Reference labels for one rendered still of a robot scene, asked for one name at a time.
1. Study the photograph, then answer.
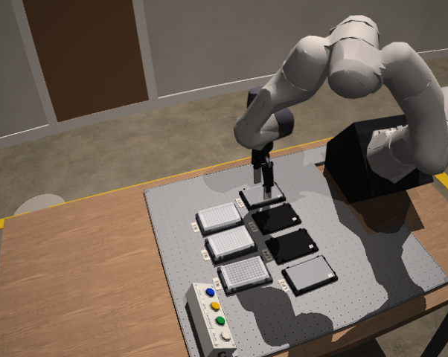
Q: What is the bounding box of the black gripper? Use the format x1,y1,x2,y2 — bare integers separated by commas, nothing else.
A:
252,141,274,200

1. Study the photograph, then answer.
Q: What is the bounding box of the beige label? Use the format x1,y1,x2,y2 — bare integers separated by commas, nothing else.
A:
262,249,272,261
278,279,289,292
191,222,199,233
212,277,222,290
235,198,244,208
201,249,210,261

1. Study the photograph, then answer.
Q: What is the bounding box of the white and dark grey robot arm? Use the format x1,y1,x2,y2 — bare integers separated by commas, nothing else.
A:
234,16,448,184

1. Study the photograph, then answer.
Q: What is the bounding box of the grey control panel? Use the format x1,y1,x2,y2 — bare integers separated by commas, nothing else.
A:
185,283,238,357

